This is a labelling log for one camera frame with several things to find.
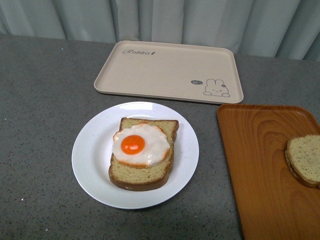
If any fried egg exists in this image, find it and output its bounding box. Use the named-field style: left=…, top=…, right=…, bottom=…
left=112, top=122, right=170, bottom=168

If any bread slice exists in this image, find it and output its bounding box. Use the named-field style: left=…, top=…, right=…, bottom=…
left=108, top=117, right=179, bottom=191
left=285, top=134, right=320, bottom=188

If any white round plate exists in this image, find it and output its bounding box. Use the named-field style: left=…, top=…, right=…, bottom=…
left=71, top=101, right=199, bottom=209

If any grey curtain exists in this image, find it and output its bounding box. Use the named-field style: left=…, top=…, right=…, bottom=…
left=0, top=0, right=320, bottom=61

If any beige rabbit tray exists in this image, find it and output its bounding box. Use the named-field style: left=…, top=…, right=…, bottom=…
left=94, top=40, right=244, bottom=104

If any brown wooden tray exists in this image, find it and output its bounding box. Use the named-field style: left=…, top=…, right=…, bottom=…
left=217, top=104, right=320, bottom=240

